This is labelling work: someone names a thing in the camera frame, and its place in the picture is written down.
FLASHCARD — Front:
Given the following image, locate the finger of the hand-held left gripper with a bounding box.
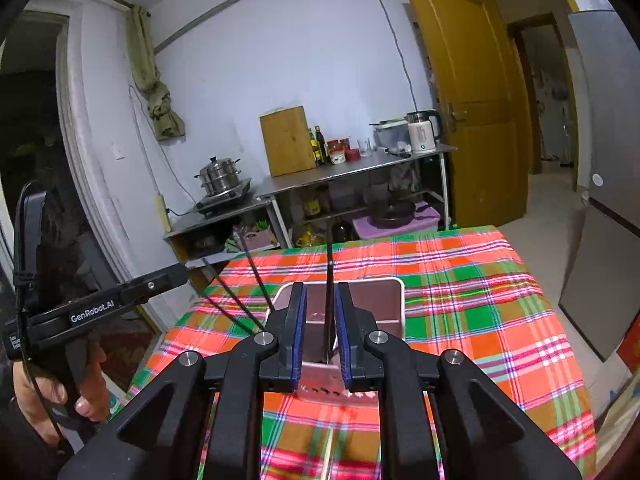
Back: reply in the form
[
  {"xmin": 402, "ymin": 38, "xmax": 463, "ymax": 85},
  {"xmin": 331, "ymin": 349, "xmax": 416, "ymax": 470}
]
[{"xmin": 119, "ymin": 263, "xmax": 191, "ymax": 307}]

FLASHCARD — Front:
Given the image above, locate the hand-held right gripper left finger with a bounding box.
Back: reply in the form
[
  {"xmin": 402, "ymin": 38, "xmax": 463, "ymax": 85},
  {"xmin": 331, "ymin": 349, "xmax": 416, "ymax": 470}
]
[{"xmin": 57, "ymin": 282, "xmax": 309, "ymax": 480}]

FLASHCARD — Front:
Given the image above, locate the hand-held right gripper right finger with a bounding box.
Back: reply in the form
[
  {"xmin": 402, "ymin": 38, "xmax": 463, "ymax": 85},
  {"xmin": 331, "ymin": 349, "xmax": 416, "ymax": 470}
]
[{"xmin": 334, "ymin": 282, "xmax": 583, "ymax": 480}]

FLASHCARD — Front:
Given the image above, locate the black chopstick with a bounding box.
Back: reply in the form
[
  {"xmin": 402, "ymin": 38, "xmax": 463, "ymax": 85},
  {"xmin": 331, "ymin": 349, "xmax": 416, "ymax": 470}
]
[
  {"xmin": 324, "ymin": 244, "xmax": 336, "ymax": 363},
  {"xmin": 203, "ymin": 257, "xmax": 258, "ymax": 335},
  {"xmin": 243, "ymin": 231, "xmax": 276, "ymax": 312}
]

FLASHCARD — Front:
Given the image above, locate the pink plastic utensil basket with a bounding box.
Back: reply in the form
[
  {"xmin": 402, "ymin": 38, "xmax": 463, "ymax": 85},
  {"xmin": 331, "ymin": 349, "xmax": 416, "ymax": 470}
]
[{"xmin": 272, "ymin": 277, "xmax": 406, "ymax": 403}]

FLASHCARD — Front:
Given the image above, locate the person's left hand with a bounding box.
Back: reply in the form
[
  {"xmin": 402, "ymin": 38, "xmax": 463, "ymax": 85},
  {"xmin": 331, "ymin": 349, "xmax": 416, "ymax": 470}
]
[{"xmin": 10, "ymin": 345, "xmax": 110, "ymax": 447}]

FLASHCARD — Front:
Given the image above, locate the low steel side table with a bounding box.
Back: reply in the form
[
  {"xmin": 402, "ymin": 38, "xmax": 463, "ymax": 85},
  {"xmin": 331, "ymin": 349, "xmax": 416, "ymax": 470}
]
[{"xmin": 161, "ymin": 197, "xmax": 281, "ymax": 263}]

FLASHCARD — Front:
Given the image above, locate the black induction cooker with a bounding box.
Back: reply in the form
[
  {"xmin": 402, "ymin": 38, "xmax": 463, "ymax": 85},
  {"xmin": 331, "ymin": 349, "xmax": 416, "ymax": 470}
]
[{"xmin": 193, "ymin": 177, "xmax": 254, "ymax": 218}]

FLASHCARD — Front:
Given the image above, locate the stainless steel steamer pot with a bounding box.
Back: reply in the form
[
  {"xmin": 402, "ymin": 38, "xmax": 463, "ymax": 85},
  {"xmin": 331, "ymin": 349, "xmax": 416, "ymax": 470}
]
[{"xmin": 194, "ymin": 156, "xmax": 244, "ymax": 197}]

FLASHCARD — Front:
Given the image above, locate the plaid tablecloth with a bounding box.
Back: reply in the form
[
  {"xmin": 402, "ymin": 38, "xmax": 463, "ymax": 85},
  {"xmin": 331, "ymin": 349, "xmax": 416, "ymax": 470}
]
[{"xmin": 127, "ymin": 225, "xmax": 599, "ymax": 480}]

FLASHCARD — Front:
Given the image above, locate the black wok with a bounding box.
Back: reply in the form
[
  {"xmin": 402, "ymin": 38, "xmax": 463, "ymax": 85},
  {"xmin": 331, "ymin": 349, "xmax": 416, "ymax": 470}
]
[{"xmin": 364, "ymin": 194, "xmax": 432, "ymax": 229}]

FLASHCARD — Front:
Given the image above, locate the purple storage box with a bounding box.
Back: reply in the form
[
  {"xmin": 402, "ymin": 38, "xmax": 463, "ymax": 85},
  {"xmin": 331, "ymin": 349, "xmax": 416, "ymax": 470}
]
[{"xmin": 352, "ymin": 207, "xmax": 442, "ymax": 242}]

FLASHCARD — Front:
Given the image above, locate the tall steel kitchen table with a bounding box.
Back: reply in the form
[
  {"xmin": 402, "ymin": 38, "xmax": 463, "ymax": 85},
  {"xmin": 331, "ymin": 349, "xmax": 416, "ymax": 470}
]
[{"xmin": 255, "ymin": 144, "xmax": 459, "ymax": 248}]

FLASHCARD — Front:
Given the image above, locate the wooden cutting board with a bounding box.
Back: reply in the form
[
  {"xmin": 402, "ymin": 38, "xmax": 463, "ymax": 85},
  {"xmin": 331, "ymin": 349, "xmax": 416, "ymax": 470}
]
[{"xmin": 258, "ymin": 105, "xmax": 317, "ymax": 178}]

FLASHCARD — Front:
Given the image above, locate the olive green curtain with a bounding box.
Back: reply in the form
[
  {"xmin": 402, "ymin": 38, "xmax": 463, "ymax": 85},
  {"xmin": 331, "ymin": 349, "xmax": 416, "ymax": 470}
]
[{"xmin": 125, "ymin": 5, "xmax": 186, "ymax": 142}]

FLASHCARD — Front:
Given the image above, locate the clear plastic food container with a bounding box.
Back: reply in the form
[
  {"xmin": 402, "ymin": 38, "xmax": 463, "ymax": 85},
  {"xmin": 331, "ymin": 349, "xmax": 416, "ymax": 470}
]
[{"xmin": 370, "ymin": 119, "xmax": 412, "ymax": 154}]

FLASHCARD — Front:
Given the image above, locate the white electric kettle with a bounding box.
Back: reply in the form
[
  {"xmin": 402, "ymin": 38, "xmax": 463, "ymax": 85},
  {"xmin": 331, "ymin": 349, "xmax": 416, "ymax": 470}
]
[{"xmin": 405, "ymin": 109, "xmax": 444, "ymax": 155}]

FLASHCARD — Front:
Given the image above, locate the yellow wooden door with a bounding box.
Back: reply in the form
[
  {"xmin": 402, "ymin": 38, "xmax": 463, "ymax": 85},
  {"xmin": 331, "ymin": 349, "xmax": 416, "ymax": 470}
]
[{"xmin": 398, "ymin": 0, "xmax": 534, "ymax": 232}]

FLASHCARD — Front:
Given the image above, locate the grey refrigerator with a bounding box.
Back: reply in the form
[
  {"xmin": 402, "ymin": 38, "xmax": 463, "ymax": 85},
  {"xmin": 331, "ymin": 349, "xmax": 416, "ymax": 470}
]
[{"xmin": 557, "ymin": 9, "xmax": 640, "ymax": 362}]

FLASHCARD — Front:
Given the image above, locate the black wall cable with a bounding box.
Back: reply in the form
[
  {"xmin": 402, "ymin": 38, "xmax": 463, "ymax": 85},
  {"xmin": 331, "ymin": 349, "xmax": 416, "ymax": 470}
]
[{"xmin": 364, "ymin": 0, "xmax": 441, "ymax": 111}]

